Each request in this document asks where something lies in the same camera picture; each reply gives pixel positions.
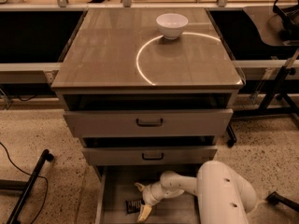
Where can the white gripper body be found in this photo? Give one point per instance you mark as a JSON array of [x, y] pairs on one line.
[[149, 195]]

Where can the black rxbar chocolate wrapper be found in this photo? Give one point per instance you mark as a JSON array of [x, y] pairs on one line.
[[133, 206]]

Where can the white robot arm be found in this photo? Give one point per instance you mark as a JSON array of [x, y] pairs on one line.
[[224, 196]]

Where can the bottom grey drawer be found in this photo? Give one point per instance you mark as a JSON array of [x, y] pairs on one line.
[[118, 188]]

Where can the grey drawer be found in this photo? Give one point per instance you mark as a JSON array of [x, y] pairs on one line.
[[118, 188], [148, 155], [207, 122]]

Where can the middle grey drawer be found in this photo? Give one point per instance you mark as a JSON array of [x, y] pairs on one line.
[[148, 155]]

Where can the grey drawer cabinet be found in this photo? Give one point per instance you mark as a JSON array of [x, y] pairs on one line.
[[120, 62]]

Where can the top grey drawer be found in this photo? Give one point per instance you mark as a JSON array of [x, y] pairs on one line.
[[207, 122]]

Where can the black cabinet caster wheel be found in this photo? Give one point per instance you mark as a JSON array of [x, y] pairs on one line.
[[232, 138]]

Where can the black stand foot right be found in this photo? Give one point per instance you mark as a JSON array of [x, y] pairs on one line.
[[275, 198]]

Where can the black floor stand leg left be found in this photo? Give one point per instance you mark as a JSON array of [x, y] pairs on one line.
[[24, 187]]

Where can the white ceramic bowl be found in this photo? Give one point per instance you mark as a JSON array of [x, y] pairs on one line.
[[171, 25]]

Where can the black headphones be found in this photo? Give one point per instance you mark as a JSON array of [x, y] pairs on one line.
[[290, 19]]

